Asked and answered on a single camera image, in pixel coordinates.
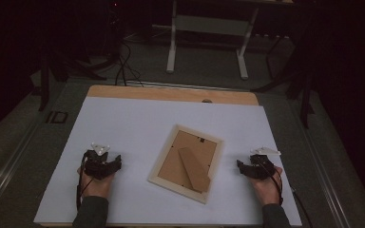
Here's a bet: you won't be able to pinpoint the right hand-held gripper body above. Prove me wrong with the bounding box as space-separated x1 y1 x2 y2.
249 146 282 181

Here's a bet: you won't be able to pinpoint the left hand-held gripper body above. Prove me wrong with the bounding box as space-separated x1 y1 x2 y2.
83 142 111 181

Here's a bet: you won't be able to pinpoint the wooden picture frame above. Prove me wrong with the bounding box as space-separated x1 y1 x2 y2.
147 123 225 205

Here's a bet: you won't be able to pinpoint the person's left hand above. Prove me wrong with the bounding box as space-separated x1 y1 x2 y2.
77 165 115 200

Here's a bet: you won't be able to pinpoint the person's right hand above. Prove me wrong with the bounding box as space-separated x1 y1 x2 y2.
248 165 283 207

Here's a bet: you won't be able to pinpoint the white paper sheet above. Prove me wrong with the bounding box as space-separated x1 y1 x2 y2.
32 96 302 226

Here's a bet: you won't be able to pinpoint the black floor box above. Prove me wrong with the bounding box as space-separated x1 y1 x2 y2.
46 110 69 124

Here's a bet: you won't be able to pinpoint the black metal stand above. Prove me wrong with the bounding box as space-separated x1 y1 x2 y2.
250 31 317 129
37 47 107 112

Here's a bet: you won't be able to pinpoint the left hand-held gripper cable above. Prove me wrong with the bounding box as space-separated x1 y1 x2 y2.
75 156 94 212

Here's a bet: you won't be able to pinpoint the metal floor rail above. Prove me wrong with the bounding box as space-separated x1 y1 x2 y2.
289 98 351 228
0 120 42 217
125 80 251 93

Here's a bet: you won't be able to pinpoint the black floor cables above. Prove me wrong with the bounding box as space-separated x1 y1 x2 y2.
113 37 145 88

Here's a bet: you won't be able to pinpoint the white metal desk frame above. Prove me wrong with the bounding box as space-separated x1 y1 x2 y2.
151 0 294 81

